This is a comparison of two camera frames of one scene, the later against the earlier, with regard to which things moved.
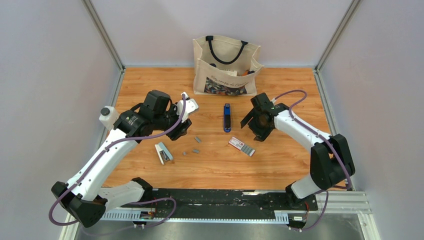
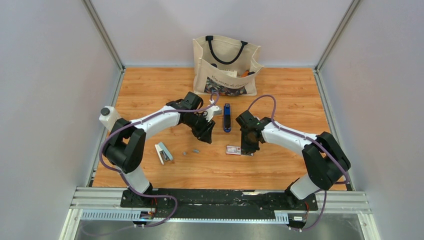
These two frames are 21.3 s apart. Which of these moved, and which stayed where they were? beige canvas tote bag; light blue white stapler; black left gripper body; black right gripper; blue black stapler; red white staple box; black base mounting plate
Moved: red white staple box; black left gripper body; black right gripper
Stayed: light blue white stapler; blue black stapler; beige canvas tote bag; black base mounting plate
